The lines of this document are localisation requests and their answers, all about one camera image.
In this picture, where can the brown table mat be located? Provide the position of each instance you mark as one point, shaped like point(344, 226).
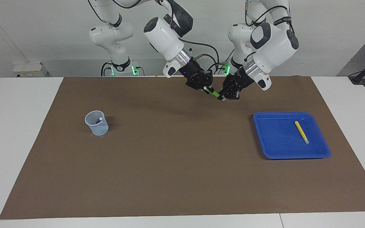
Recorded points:
point(169, 158)

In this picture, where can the blue plastic tray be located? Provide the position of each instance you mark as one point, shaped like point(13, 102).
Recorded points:
point(271, 142)

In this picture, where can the translucent plastic cup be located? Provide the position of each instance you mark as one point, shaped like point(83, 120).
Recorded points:
point(97, 128)

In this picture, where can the yellow pen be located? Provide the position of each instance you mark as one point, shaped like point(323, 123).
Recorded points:
point(301, 132)

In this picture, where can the purple pen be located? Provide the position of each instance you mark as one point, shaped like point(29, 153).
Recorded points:
point(99, 120)

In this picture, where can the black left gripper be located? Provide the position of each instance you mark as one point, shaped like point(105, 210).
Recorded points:
point(243, 79)

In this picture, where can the green pen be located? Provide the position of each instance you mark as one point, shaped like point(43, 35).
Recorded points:
point(214, 93)

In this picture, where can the white power strip box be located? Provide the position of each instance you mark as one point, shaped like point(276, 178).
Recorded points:
point(30, 70)

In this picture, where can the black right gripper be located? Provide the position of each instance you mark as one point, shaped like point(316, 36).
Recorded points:
point(195, 74)

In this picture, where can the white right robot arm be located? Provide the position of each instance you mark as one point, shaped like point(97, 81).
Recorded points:
point(163, 41)

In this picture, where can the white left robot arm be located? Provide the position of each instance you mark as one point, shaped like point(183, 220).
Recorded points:
point(274, 47)

